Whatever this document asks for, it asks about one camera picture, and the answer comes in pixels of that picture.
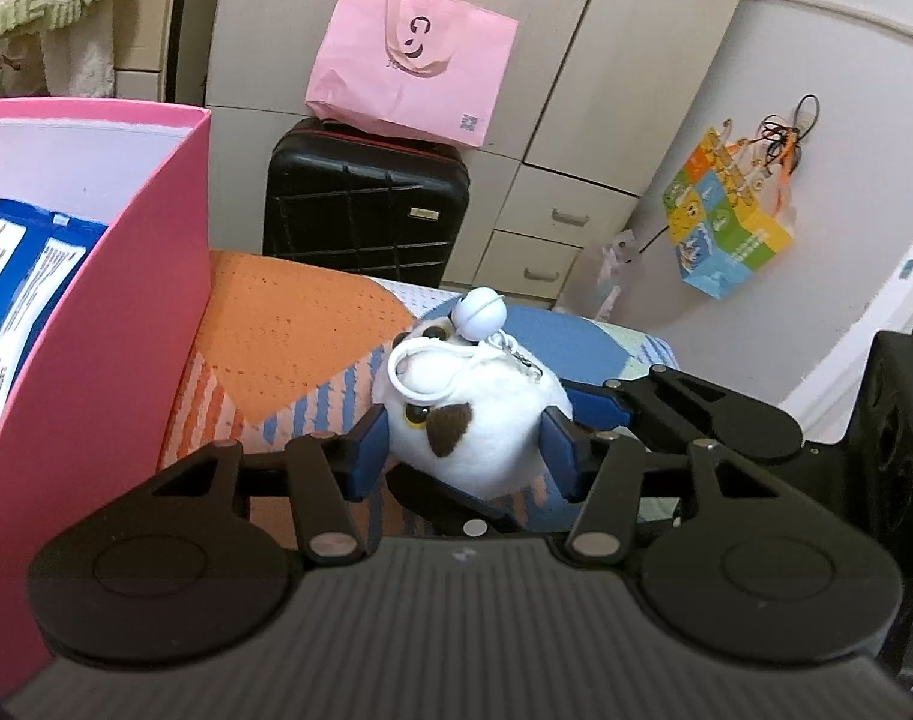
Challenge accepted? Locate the clear plastic bag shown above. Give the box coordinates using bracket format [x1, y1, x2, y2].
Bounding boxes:
[576, 229, 645, 323]

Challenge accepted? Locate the bundle of hanging cords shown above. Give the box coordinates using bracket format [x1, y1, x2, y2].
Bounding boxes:
[756, 94, 821, 173]

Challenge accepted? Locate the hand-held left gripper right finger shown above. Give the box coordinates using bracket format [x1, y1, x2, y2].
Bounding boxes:
[540, 405, 833, 565]

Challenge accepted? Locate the pink cardboard box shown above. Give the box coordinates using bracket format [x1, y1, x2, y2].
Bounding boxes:
[0, 97, 213, 702]

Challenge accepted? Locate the white plush toy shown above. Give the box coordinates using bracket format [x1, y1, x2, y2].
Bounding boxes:
[381, 286, 575, 500]

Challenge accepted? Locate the black suitcase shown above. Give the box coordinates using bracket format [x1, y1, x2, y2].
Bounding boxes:
[262, 118, 472, 290]

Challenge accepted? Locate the pink tote bag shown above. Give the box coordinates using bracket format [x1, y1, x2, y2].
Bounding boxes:
[304, 0, 521, 149]

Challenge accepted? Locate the colourful paper gift bag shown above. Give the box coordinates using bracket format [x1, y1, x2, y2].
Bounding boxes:
[662, 124, 795, 302]

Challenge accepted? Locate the blue wet wipes pack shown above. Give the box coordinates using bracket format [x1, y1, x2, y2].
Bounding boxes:
[0, 197, 110, 432]

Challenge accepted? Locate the colourful crocheted blanket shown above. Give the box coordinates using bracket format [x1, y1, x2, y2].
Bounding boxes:
[156, 249, 682, 541]

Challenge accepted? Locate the beige three-door wardrobe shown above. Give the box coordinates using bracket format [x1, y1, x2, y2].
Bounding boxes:
[201, 0, 768, 316]

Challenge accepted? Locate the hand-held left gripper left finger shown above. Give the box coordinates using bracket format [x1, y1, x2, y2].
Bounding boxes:
[148, 403, 391, 567]

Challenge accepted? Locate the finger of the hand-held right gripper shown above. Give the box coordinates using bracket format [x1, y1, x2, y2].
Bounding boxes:
[385, 465, 536, 539]
[565, 366, 731, 458]

